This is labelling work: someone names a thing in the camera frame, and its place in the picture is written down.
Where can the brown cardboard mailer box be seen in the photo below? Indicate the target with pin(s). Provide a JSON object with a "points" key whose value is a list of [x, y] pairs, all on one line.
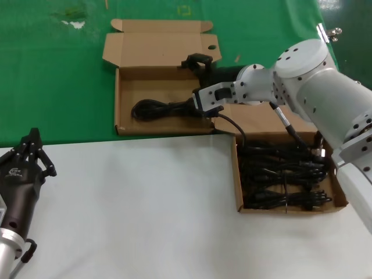
{"points": [[261, 125], [151, 46]]}

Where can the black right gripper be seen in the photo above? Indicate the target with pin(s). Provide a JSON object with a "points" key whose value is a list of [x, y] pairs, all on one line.
{"points": [[225, 74]]}

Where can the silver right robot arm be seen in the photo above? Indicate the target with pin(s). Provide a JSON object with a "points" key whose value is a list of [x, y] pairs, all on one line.
{"points": [[319, 87]]}

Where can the silver binder clip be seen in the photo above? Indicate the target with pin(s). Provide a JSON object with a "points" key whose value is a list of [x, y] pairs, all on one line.
{"points": [[322, 32]]}

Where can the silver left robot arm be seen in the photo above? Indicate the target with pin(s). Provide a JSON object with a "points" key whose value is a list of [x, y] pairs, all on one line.
{"points": [[7, 253]]}

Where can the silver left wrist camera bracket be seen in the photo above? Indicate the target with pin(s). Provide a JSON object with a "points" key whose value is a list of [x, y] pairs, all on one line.
{"points": [[2, 209]]}

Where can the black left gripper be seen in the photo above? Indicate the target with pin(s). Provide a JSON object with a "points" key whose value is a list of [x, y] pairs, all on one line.
{"points": [[20, 189]]}

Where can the green table cloth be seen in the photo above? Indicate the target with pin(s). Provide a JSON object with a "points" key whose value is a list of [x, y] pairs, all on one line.
{"points": [[43, 87]]}

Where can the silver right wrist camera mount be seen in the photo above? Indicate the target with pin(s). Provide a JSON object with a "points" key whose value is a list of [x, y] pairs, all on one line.
{"points": [[209, 96]]}

